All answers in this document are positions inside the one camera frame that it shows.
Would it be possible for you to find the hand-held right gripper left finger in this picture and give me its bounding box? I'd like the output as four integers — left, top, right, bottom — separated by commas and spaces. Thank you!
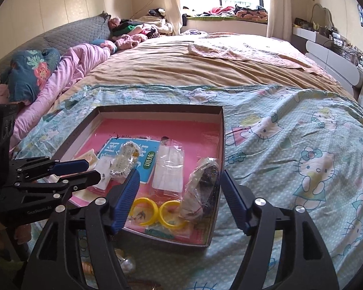
21, 169, 140, 290

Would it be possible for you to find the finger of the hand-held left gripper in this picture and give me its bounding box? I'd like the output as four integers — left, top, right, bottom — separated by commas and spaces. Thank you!
9, 156, 90, 185
18, 171, 101, 206

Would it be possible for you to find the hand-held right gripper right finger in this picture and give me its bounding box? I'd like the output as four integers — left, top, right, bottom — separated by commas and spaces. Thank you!
220, 170, 341, 290

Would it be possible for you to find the small earring card bag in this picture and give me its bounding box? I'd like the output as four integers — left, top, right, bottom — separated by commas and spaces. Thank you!
94, 157, 115, 191

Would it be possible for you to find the yellow bangle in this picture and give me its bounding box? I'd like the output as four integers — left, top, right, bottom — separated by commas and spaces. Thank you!
159, 200, 189, 230
130, 197, 159, 226

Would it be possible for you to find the dark beaded bracelet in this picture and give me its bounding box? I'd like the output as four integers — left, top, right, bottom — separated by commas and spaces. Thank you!
180, 157, 221, 222

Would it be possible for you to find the clear bag with beaded bracelet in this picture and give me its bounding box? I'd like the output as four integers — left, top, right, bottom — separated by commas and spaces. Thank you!
109, 140, 141, 185

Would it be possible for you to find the clear plastic zip bag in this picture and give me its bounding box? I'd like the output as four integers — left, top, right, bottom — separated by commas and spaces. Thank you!
151, 137, 185, 192

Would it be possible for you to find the shallow cardboard box pink bottom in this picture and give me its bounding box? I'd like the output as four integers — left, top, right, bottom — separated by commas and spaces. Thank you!
53, 106, 226, 248

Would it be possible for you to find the orange hair clip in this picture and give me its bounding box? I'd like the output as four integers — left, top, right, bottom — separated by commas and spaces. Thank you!
80, 260, 94, 278

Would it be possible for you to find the blue floral pillow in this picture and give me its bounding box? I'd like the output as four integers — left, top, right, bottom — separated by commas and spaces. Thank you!
0, 48, 61, 105

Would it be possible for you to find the cartoon cat printed blanket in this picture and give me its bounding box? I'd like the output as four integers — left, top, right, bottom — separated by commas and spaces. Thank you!
10, 83, 363, 290

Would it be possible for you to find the pink quilt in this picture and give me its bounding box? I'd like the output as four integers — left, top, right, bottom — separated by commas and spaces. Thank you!
0, 43, 112, 152

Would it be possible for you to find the grey quilted headboard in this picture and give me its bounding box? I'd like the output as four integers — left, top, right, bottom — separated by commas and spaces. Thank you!
0, 14, 111, 88

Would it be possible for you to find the pink fluffy plush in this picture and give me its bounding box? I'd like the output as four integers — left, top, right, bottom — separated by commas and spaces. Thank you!
115, 34, 149, 50

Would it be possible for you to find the tan bed sheet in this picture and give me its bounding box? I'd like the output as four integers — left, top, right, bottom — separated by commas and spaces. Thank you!
53, 33, 354, 103

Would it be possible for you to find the pile of clothes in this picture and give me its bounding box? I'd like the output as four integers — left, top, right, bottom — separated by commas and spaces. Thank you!
109, 8, 174, 50

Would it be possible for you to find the white vanity dresser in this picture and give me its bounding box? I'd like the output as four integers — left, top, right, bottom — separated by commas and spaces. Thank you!
292, 26, 363, 88

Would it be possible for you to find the white window seat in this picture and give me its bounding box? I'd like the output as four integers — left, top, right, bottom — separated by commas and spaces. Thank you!
186, 16, 268, 37

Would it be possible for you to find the cream curtain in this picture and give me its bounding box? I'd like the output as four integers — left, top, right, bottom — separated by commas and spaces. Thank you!
266, 0, 292, 41
156, 0, 186, 35

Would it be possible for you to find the heap of clothes on sill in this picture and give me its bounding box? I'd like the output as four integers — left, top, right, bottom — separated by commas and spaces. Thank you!
197, 4, 268, 22

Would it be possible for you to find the row of cosmetics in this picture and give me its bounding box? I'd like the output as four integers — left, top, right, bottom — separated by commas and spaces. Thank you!
295, 16, 363, 67

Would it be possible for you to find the curvy vanity mirror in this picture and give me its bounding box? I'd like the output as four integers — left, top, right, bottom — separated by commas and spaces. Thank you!
311, 3, 333, 32

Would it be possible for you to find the brown leather strap watch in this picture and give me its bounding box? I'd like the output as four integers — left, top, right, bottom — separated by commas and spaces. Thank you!
129, 280, 164, 290

